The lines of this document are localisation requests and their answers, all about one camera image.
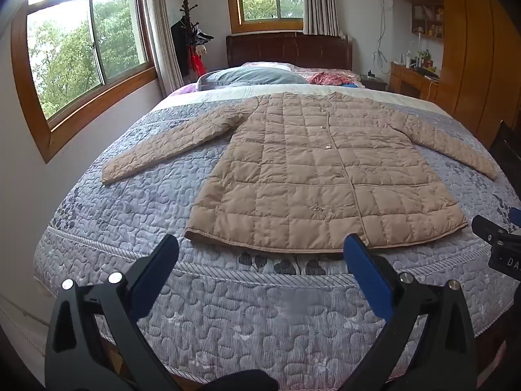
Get dark wooden headboard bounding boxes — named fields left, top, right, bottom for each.
left=226, top=32, right=353, bottom=71

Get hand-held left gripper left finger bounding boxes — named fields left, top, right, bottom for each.
left=44, top=234, right=180, bottom=391

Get dark nightstand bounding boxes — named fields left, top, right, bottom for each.
left=360, top=74, right=388, bottom=92

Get large wooden framed window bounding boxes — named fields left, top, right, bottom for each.
left=10, top=0, right=159, bottom=164

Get pink floral bed sheet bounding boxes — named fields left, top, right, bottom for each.
left=166, top=61, right=363, bottom=99

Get beige quilted jacket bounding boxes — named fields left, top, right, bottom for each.
left=101, top=92, right=500, bottom=255

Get shelf knick-knacks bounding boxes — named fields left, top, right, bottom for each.
left=411, top=4, right=444, bottom=40

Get hanging cables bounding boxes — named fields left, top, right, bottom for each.
left=372, top=0, right=390, bottom=75

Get coat rack with clothes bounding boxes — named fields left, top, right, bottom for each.
left=169, top=0, right=215, bottom=78

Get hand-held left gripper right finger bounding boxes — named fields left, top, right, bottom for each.
left=340, top=233, right=477, bottom=391

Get wooden desk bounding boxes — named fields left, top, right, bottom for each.
left=388, top=62, right=441, bottom=102

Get plain white curtain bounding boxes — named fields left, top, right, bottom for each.
left=136, top=0, right=184, bottom=98

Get striped white curtain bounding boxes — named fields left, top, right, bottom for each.
left=303, top=0, right=341, bottom=37

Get grey blue pillow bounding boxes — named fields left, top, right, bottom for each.
left=196, top=66, right=310, bottom=91

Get red patterned pillow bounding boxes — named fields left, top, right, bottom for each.
left=306, top=71, right=361, bottom=87

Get bed with grey quilt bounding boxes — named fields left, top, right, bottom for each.
left=33, top=83, right=521, bottom=387

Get black chair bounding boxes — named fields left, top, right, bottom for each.
left=489, top=120, right=521, bottom=172

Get wooden wardrobe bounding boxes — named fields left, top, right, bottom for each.
left=388, top=0, right=521, bottom=148

